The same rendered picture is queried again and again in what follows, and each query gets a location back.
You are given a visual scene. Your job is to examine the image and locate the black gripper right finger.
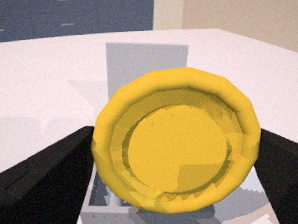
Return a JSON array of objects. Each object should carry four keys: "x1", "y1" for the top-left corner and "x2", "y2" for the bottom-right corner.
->
[{"x1": 253, "y1": 128, "x2": 298, "y2": 224}]

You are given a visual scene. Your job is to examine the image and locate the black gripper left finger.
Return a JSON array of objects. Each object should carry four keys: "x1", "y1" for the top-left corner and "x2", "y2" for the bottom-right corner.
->
[{"x1": 0, "y1": 125, "x2": 94, "y2": 224}]

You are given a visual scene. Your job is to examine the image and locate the yellow plate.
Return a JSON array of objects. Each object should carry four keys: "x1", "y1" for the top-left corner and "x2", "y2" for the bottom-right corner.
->
[{"x1": 90, "y1": 68, "x2": 261, "y2": 213}]

